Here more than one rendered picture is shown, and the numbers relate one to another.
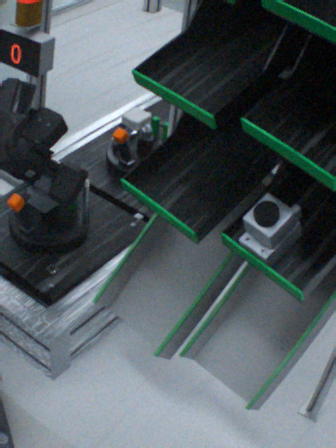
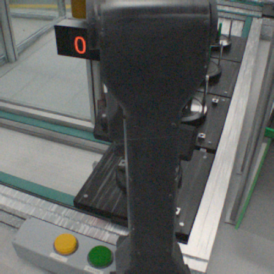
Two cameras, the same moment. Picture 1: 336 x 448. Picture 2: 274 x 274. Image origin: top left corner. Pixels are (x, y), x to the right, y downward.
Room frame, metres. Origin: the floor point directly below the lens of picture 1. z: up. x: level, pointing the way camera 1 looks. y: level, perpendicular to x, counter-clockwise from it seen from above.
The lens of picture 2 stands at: (0.43, 0.32, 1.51)
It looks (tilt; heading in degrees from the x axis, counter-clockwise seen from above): 39 degrees down; 349
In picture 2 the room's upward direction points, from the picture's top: straight up
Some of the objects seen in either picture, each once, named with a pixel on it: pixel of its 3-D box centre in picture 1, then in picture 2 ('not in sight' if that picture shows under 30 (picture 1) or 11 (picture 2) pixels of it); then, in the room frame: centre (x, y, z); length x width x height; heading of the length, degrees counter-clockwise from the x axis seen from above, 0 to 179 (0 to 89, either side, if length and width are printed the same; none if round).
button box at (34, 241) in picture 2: not in sight; (68, 253); (0.81, 0.38, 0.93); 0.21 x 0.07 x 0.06; 58
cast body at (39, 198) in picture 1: (53, 179); not in sight; (0.95, 0.19, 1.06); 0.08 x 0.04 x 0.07; 148
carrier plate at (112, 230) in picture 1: (48, 230); (148, 178); (0.94, 0.19, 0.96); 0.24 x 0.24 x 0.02; 58
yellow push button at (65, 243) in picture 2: not in sight; (65, 244); (0.81, 0.38, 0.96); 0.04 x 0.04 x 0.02
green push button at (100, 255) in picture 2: not in sight; (100, 257); (0.77, 0.32, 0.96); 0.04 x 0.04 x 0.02
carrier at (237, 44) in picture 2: not in sight; (214, 32); (1.58, -0.20, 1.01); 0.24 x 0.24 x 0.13; 58
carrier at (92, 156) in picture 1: (145, 142); (181, 98); (1.16, 0.06, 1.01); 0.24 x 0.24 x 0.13; 58
